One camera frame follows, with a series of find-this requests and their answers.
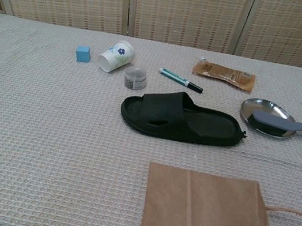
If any black slide slipper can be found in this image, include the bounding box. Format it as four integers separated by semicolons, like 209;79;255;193
117;81;253;153

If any clear round jar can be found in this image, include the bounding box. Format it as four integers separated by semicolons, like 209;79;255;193
122;65;149;92

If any green white marker pen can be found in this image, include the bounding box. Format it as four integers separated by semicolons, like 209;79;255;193
156;67;206;95

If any white floral paper cup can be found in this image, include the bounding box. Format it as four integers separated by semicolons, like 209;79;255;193
96;36;138;77

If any brown spouted refill pouch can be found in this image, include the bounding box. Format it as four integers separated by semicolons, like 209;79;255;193
190;54;258;94

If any light blue cube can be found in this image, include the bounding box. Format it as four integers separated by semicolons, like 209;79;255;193
74;44;93;65

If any beige woven table cloth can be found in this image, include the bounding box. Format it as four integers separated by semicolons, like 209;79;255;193
0;13;302;226

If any woven bamboo folding screen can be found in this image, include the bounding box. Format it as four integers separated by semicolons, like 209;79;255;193
0;0;302;69

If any brown paper bag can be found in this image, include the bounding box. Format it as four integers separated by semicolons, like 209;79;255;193
139;161;302;226

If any round stainless steel plate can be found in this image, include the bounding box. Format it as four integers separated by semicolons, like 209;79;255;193
236;95;301;141

